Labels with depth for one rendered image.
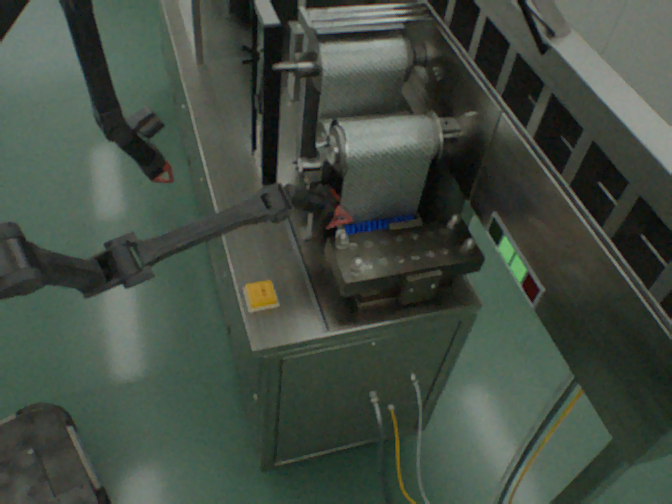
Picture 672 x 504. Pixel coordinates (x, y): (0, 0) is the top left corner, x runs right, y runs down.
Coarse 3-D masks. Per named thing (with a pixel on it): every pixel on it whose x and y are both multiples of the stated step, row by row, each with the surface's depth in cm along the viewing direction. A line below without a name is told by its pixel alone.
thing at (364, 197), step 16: (368, 176) 163; (384, 176) 165; (400, 176) 167; (416, 176) 169; (352, 192) 166; (368, 192) 168; (384, 192) 170; (400, 192) 172; (416, 192) 174; (352, 208) 171; (368, 208) 173; (384, 208) 175; (400, 208) 177; (416, 208) 179
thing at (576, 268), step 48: (384, 0) 200; (432, 48) 174; (432, 96) 179; (480, 96) 154; (480, 144) 158; (528, 144) 139; (480, 192) 162; (528, 192) 142; (528, 240) 145; (576, 240) 128; (576, 288) 131; (624, 288) 117; (576, 336) 133; (624, 336) 119; (624, 384) 121; (624, 432) 123
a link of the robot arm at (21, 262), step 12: (12, 240) 99; (24, 240) 102; (0, 252) 97; (12, 252) 98; (24, 252) 100; (0, 264) 97; (12, 264) 98; (24, 264) 99; (36, 264) 102; (0, 276) 96
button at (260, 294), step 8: (248, 288) 170; (256, 288) 170; (264, 288) 171; (272, 288) 171; (248, 296) 169; (256, 296) 169; (264, 296) 169; (272, 296) 169; (256, 304) 168; (264, 304) 169; (272, 304) 170
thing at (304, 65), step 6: (294, 54) 167; (300, 54) 167; (306, 54) 167; (312, 54) 167; (300, 60) 166; (306, 60) 166; (312, 60) 167; (318, 60) 167; (300, 66) 166; (306, 66) 167; (312, 66) 167; (318, 66) 168; (294, 72) 170; (300, 72) 167; (306, 72) 168; (312, 72) 168; (318, 72) 169
